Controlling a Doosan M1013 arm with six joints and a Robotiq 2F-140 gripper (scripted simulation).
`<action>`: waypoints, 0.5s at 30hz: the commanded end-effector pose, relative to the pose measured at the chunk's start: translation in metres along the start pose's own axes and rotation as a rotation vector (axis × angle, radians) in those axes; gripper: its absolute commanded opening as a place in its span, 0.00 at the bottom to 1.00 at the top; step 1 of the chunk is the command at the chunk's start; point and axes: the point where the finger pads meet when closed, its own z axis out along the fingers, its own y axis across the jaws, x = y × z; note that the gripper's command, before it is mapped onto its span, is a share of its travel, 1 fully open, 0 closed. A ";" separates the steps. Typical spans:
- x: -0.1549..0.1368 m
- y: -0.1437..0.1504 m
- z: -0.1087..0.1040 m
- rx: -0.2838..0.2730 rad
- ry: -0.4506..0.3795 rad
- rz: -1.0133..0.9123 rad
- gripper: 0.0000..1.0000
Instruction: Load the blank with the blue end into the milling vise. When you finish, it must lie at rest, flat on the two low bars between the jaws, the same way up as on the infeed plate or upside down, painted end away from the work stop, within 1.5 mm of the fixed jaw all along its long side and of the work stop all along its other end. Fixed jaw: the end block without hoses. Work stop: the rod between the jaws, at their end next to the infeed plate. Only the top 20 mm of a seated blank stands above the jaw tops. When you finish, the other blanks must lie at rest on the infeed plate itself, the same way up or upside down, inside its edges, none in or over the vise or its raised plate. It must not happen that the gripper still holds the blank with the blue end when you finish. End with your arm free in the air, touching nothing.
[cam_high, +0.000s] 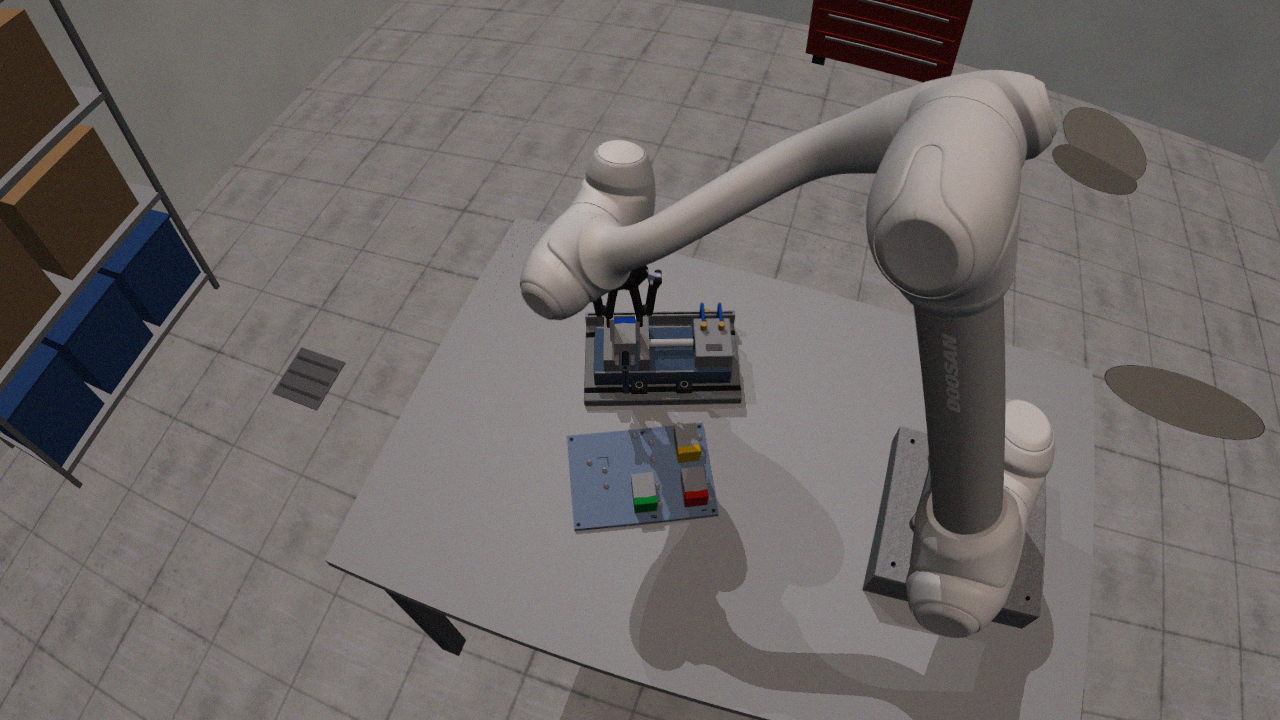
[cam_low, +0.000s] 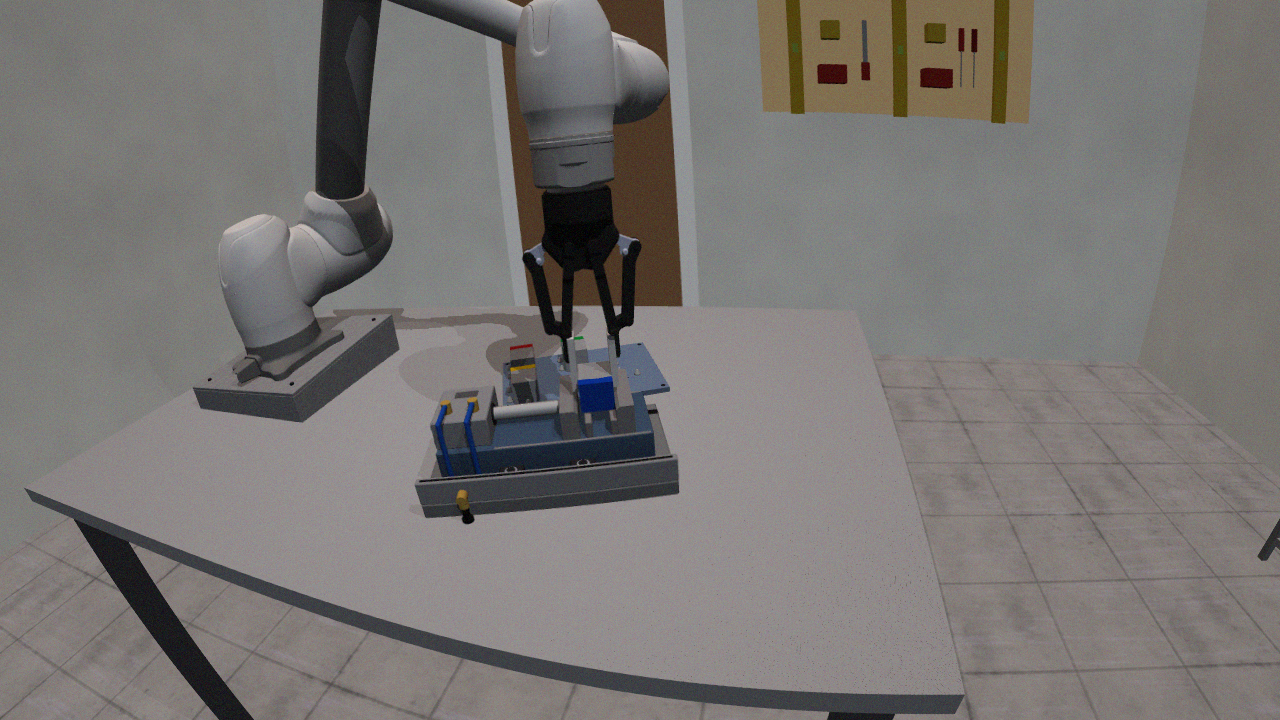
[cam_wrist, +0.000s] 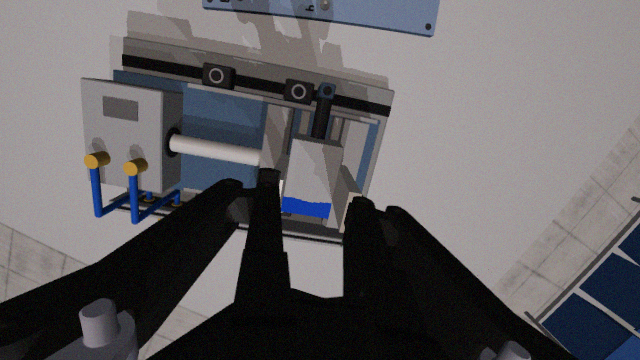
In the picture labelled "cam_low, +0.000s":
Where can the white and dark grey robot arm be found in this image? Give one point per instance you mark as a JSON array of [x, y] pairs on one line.
[[572, 78]]

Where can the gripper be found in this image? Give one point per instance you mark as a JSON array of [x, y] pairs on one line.
[[585, 247]]

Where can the grey metal blank with green end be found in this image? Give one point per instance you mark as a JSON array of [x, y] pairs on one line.
[[581, 352]]

